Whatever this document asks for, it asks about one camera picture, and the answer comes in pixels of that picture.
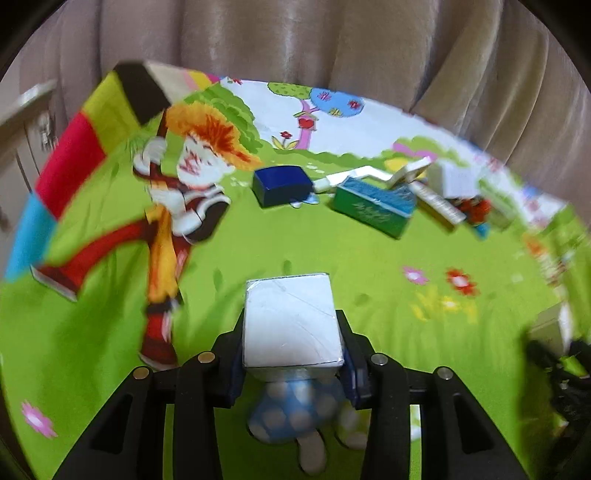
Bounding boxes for white leaflet box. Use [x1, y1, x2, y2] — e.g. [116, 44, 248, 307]
[426, 159, 479, 199]

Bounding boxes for green teal medicine box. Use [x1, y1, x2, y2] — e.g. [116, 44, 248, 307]
[332, 177, 417, 239]

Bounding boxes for silver cube box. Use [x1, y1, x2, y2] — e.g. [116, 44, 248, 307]
[242, 273, 344, 382]

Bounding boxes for white green box red cap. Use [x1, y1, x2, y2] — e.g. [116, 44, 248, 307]
[407, 179, 493, 232]

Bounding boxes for beige velvet curtain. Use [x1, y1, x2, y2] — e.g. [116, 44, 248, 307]
[0, 0, 591, 278]

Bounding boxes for cream carved cabinet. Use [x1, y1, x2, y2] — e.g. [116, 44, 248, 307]
[1, 80, 57, 278]

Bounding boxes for white box with barcode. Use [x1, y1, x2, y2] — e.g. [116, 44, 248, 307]
[528, 302, 574, 357]

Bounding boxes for other black gripper arm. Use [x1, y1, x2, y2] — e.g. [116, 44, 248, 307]
[524, 337, 590, 479]

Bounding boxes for white flat long box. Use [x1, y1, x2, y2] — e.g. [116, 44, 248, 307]
[312, 165, 393, 194]

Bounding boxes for dark blue small box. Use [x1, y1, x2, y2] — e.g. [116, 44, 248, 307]
[252, 165, 314, 208]

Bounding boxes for colourful cartoon play mat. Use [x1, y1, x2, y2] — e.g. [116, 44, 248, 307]
[0, 60, 591, 480]

